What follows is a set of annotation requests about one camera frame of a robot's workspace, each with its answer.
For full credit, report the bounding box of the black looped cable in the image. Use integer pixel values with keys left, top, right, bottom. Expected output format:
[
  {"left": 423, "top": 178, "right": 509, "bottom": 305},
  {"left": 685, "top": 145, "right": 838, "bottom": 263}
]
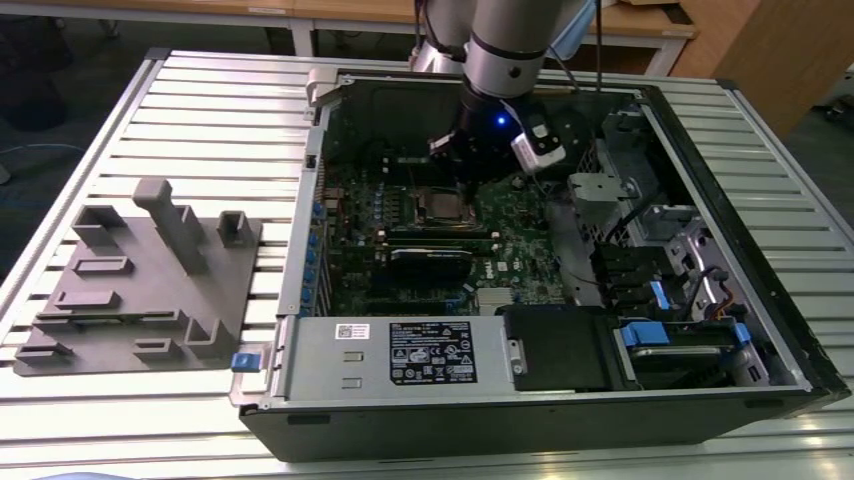
[{"left": 359, "top": 135, "right": 395, "bottom": 169}]

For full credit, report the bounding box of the blue disk carrier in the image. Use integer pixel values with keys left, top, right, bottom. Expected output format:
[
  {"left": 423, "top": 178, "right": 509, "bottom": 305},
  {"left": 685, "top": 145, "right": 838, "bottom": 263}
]
[{"left": 617, "top": 321, "right": 750, "bottom": 391}]

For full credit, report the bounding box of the grey power supply unit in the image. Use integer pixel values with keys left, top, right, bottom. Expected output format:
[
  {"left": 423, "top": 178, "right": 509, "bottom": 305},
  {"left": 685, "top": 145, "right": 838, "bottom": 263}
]
[{"left": 270, "top": 315, "right": 529, "bottom": 401}]

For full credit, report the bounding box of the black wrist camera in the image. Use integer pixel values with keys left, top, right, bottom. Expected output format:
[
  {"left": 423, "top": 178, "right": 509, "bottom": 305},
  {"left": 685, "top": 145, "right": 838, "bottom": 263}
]
[{"left": 426, "top": 130, "right": 463, "bottom": 164}]

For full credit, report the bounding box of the wooden cabinet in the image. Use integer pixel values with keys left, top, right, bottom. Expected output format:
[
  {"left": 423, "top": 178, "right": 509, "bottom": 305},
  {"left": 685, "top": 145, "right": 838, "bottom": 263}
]
[{"left": 670, "top": 0, "right": 854, "bottom": 136}]

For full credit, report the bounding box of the coloured wire bundle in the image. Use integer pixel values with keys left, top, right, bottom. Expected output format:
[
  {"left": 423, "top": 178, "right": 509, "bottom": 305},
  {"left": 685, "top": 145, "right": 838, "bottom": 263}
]
[{"left": 705, "top": 293, "right": 737, "bottom": 322}]

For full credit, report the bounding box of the office chair base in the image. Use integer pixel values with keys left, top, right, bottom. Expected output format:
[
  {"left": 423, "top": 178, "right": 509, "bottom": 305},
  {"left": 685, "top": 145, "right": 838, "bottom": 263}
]
[{"left": 810, "top": 67, "right": 854, "bottom": 124}]

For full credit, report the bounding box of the silver metal bracket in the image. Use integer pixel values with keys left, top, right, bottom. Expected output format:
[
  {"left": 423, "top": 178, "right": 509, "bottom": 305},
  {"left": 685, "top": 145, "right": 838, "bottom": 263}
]
[{"left": 566, "top": 172, "right": 635, "bottom": 216}]

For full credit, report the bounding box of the silver drive cage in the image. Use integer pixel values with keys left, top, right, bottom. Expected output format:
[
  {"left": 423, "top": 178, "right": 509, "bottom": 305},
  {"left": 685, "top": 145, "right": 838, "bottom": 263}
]
[{"left": 586, "top": 112, "right": 759, "bottom": 324}]

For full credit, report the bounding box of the blue floor cable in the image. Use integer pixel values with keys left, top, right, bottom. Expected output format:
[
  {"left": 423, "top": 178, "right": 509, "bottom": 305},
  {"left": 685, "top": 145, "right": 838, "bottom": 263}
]
[{"left": 0, "top": 142, "right": 86, "bottom": 157}]

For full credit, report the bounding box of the black RAM slot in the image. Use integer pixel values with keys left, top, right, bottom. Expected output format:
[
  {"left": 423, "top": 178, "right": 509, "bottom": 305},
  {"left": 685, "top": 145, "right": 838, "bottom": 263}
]
[
  {"left": 386, "top": 227, "right": 501, "bottom": 237},
  {"left": 383, "top": 235, "right": 503, "bottom": 249}
]

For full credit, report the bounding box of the black PC case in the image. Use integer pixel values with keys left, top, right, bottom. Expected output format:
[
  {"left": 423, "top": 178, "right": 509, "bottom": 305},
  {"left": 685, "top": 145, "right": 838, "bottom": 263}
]
[{"left": 228, "top": 67, "right": 853, "bottom": 464}]

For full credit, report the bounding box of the wooden desk white frame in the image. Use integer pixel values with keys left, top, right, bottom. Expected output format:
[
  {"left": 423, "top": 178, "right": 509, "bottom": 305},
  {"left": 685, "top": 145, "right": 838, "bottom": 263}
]
[
  {"left": 311, "top": 0, "right": 699, "bottom": 76},
  {"left": 0, "top": 0, "right": 315, "bottom": 57}
]

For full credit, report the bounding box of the CPU socket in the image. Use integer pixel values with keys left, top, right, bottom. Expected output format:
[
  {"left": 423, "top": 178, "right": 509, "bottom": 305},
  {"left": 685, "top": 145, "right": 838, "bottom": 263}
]
[{"left": 410, "top": 184, "right": 490, "bottom": 231}]

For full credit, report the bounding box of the black graphics card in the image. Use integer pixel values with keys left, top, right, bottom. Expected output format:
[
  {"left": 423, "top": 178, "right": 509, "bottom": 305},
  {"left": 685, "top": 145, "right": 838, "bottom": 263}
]
[{"left": 390, "top": 245, "right": 477, "bottom": 296}]

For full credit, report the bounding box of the metal socket cover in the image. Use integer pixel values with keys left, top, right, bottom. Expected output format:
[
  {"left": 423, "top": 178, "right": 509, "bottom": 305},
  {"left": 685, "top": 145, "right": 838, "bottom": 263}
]
[{"left": 414, "top": 187, "right": 479, "bottom": 225}]

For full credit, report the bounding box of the green motherboard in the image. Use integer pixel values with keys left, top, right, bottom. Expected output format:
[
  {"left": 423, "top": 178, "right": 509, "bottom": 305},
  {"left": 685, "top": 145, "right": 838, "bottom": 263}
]
[{"left": 318, "top": 164, "right": 589, "bottom": 319}]

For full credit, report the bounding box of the thin black cable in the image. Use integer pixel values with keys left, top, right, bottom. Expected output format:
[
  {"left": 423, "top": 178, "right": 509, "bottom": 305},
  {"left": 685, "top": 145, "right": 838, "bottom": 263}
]
[{"left": 603, "top": 149, "right": 666, "bottom": 246}]

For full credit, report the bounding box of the silver CPU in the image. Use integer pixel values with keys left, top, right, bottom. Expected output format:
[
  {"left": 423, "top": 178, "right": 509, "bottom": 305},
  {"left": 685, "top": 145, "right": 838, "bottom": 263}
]
[{"left": 430, "top": 194, "right": 463, "bottom": 219}]

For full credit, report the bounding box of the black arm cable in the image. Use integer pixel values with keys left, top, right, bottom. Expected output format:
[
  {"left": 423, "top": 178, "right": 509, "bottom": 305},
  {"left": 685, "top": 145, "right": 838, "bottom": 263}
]
[{"left": 543, "top": 0, "right": 603, "bottom": 96}]

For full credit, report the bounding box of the black plastic shroud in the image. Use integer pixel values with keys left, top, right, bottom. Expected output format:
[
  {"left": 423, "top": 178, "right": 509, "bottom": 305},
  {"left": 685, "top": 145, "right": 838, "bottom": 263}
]
[{"left": 503, "top": 305, "right": 626, "bottom": 394}]

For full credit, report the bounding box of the grey parts rack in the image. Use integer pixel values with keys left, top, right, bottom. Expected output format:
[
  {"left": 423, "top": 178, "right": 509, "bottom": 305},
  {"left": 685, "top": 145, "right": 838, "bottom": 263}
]
[{"left": 11, "top": 179, "right": 266, "bottom": 377}]

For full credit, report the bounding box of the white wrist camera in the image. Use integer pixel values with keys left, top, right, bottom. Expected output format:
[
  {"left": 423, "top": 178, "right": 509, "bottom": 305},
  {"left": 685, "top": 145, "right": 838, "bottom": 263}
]
[{"left": 510, "top": 112, "right": 570, "bottom": 176}]

